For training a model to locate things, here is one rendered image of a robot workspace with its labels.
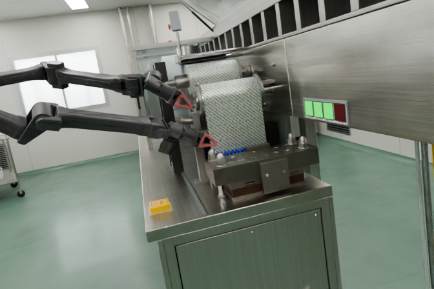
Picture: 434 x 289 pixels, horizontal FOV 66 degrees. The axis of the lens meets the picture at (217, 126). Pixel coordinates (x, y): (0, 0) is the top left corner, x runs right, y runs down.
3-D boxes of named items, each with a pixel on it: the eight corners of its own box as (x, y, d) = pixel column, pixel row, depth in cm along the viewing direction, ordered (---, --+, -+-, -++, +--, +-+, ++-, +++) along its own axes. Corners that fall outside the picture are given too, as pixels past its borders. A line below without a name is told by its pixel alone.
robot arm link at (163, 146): (157, 129, 120) (150, 117, 127) (147, 155, 125) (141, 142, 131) (186, 133, 127) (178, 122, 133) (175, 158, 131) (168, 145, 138)
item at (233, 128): (212, 158, 135) (205, 113, 132) (267, 146, 140) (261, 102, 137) (212, 158, 135) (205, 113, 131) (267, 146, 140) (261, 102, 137)
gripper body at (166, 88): (172, 105, 128) (155, 95, 125) (168, 103, 137) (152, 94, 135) (181, 90, 128) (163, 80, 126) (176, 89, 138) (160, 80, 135)
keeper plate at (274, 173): (262, 192, 120) (258, 162, 118) (288, 186, 122) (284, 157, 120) (265, 195, 118) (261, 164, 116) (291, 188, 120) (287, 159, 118)
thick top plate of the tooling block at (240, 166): (206, 175, 131) (203, 159, 130) (299, 154, 139) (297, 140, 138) (215, 186, 115) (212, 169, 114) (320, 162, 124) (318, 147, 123)
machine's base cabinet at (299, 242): (155, 209, 363) (140, 132, 349) (212, 196, 377) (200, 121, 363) (197, 463, 120) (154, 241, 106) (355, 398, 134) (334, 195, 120)
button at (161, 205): (150, 208, 125) (148, 201, 124) (168, 203, 126) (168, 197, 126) (151, 215, 118) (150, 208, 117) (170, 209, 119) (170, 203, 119)
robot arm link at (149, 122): (37, 115, 98) (36, 98, 106) (34, 131, 100) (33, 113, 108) (170, 129, 122) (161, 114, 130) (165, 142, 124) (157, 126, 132)
